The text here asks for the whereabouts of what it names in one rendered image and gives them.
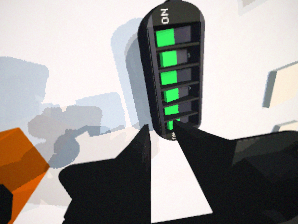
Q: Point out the dark grey switch panel with green rocker switches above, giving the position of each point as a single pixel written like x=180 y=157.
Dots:
x=171 y=42

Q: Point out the cream flat square tile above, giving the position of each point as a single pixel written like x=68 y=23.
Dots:
x=286 y=126

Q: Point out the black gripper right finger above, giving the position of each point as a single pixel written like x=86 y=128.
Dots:
x=215 y=160

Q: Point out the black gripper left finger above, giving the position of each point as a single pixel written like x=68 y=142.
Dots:
x=131 y=169

